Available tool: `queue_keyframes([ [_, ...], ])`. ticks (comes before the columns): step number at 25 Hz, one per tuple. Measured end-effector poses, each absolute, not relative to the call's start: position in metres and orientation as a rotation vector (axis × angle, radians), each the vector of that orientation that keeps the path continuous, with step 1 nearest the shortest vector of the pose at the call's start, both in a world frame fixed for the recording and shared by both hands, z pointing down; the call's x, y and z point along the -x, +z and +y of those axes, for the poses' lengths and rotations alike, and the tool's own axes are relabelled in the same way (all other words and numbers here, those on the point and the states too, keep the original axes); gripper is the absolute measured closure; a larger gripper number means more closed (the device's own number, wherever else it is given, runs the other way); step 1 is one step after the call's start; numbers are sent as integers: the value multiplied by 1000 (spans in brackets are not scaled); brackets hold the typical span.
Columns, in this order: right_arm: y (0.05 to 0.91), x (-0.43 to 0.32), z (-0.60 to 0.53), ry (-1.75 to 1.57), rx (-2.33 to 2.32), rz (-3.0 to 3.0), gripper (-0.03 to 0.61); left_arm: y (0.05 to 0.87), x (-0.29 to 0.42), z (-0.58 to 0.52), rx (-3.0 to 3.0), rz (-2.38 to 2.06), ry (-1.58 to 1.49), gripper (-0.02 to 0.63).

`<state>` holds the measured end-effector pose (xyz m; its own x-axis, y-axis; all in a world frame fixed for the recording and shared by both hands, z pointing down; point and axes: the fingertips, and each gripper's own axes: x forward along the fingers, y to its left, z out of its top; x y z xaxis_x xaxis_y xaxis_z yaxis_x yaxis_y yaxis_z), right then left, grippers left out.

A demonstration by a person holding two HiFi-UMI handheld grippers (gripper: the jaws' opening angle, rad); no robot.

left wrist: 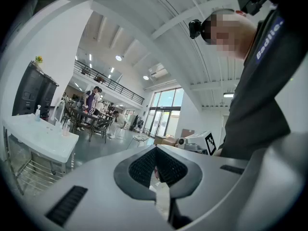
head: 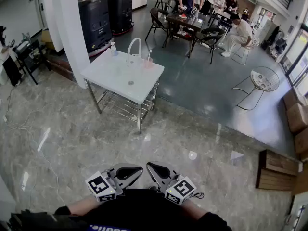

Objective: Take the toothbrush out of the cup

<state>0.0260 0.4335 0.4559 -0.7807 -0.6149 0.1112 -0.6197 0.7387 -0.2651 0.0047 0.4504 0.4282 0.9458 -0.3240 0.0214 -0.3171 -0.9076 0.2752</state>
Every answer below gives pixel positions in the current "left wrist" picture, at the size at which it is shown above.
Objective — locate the person's dark shirt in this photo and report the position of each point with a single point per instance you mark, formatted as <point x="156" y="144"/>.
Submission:
<point x="260" y="105"/>

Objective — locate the clear plastic cup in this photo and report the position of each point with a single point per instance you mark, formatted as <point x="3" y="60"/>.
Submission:
<point x="58" y="127"/>

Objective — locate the black balcony railing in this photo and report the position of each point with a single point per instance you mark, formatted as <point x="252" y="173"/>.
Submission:
<point x="108" y="83"/>

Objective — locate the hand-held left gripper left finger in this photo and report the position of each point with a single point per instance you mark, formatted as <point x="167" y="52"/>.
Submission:
<point x="96" y="201"/>

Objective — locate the yellow flower plant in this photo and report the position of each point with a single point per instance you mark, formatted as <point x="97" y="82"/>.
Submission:
<point x="39" y="59"/>

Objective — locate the person's head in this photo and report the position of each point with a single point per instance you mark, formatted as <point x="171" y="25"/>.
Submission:
<point x="240" y="40"/>

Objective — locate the round ceiling light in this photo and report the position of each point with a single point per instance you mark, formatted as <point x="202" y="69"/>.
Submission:
<point x="118" y="58"/>
<point x="145" y="77"/>

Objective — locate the black vending machine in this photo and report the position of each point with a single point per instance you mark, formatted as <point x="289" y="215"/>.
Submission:
<point x="48" y="97"/>
<point x="29" y="90"/>

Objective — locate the cardboard box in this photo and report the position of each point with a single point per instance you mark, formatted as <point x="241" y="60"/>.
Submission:
<point x="166" y="141"/>
<point x="187" y="132"/>

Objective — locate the glass entrance door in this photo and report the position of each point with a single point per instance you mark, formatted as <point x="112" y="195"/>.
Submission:
<point x="163" y="114"/>

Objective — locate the ceiling air conditioner unit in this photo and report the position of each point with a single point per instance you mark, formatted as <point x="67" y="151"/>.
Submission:
<point x="157" y="72"/>

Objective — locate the white folding table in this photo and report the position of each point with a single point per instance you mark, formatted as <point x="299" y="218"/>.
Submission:
<point x="41" y="138"/>

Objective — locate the blue soap dispenser bottle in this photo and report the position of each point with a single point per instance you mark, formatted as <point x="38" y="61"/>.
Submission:
<point x="37" y="114"/>

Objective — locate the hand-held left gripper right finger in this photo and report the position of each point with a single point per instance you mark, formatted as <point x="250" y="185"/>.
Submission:
<point x="228" y="189"/>

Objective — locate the dark dining table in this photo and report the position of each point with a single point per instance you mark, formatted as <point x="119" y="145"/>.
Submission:
<point x="84" y="114"/>

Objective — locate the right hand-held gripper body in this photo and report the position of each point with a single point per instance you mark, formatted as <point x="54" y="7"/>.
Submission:
<point x="209" y="142"/>

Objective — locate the black head-mounted camera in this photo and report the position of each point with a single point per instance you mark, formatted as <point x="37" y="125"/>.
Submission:
<point x="194" y="29"/>

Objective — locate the white gooseneck faucet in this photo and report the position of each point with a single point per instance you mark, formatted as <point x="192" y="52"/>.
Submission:
<point x="58" y="107"/>

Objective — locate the black folding chair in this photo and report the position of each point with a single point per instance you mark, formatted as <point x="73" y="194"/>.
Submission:
<point x="101" y="129"/>

